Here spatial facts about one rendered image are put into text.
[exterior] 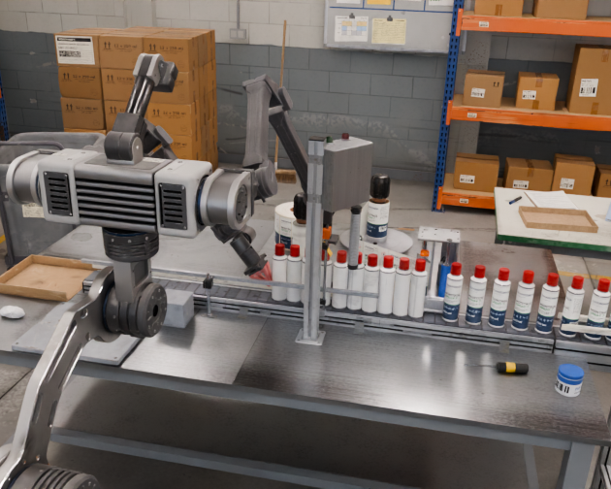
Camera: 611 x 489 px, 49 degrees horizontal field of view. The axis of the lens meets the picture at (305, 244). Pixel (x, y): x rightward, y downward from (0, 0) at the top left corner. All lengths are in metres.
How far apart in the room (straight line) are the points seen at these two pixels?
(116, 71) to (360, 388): 4.10
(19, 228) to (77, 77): 1.66
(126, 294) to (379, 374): 0.81
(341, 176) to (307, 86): 4.71
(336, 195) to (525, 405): 0.81
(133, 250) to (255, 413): 1.40
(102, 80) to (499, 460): 4.19
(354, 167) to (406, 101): 4.54
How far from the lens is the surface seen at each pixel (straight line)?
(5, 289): 2.66
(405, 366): 2.12
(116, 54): 5.61
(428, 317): 2.30
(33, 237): 4.58
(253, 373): 2.05
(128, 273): 1.69
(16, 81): 8.03
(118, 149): 1.61
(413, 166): 6.67
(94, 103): 5.76
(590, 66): 5.76
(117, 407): 3.01
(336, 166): 1.95
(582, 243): 3.36
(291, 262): 2.26
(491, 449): 2.85
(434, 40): 6.32
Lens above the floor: 1.98
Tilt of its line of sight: 23 degrees down
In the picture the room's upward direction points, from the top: 2 degrees clockwise
